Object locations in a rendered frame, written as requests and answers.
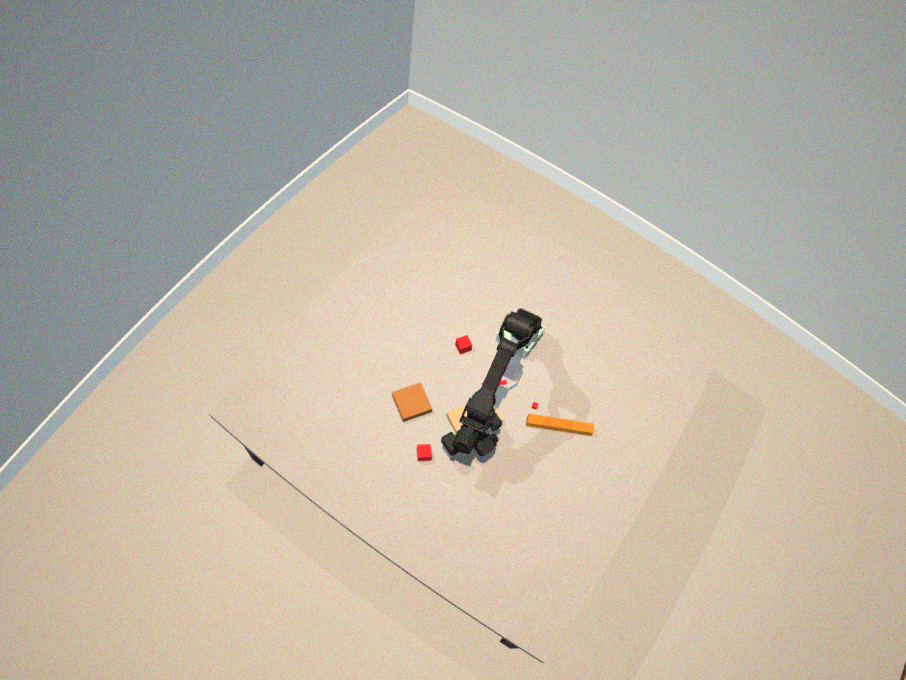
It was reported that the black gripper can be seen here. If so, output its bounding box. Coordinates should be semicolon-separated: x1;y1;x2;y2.
441;411;502;456

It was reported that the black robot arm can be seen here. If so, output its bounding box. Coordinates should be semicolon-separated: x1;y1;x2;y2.
452;308;542;456

